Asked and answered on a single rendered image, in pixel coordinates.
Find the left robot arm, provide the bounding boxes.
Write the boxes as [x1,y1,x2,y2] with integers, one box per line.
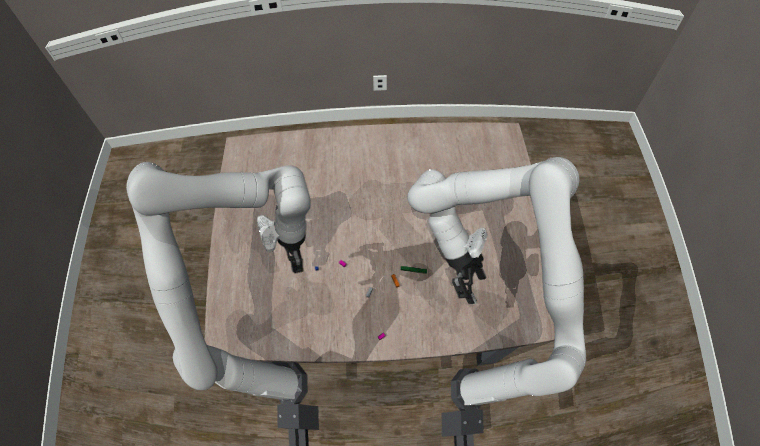
[127,162,311,400]

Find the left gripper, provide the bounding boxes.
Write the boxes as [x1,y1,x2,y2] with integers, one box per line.
[278,233,306,274]

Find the green rod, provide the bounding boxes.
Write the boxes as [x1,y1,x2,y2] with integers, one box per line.
[401,266,427,274]

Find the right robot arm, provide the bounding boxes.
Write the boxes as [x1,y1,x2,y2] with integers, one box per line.
[407,157,586,405]

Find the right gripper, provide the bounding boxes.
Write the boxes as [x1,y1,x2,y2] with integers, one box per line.
[446,252,486,304]

